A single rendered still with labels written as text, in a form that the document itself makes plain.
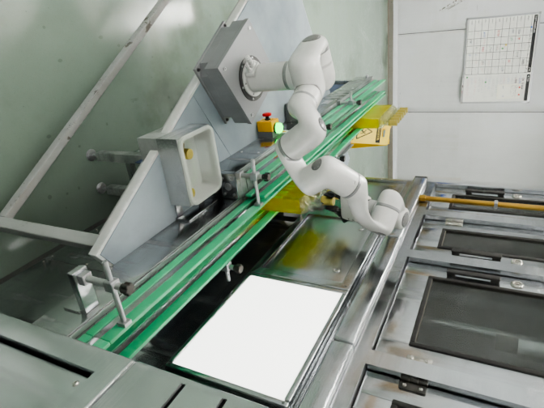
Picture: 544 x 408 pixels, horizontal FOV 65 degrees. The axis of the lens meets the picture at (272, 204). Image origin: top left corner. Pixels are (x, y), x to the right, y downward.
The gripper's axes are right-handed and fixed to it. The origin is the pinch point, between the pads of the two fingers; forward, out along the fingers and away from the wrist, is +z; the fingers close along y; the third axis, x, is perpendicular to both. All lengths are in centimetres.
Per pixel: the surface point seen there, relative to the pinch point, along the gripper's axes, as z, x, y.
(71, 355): -26, 101, 24
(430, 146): 194, -546, -179
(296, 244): 5.6, 14.8, -12.3
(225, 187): 25.3, 26.4, 10.9
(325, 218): 8.8, -7.2, -12.6
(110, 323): 2, 85, 5
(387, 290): -32.1, 18.5, -14.4
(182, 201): 24, 45, 14
